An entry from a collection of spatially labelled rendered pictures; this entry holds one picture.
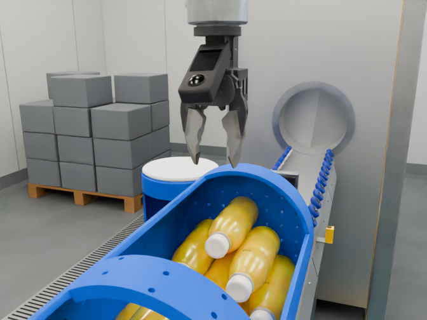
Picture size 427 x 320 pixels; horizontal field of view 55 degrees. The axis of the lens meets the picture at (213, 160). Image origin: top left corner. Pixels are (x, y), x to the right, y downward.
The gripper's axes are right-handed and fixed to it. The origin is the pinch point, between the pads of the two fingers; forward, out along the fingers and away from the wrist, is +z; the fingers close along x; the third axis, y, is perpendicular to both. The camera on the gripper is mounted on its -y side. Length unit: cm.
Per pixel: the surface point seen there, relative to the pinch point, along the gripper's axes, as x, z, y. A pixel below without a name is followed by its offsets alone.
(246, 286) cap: -7.0, 18.0, -5.2
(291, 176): -4, 21, 62
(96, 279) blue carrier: 3.7, 6.2, -26.7
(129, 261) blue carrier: 1.9, 5.8, -23.0
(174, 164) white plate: 42, 25, 74
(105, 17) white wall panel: 312, -57, 445
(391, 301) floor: -50, 129, 174
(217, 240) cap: -0.7, 13.8, -0.2
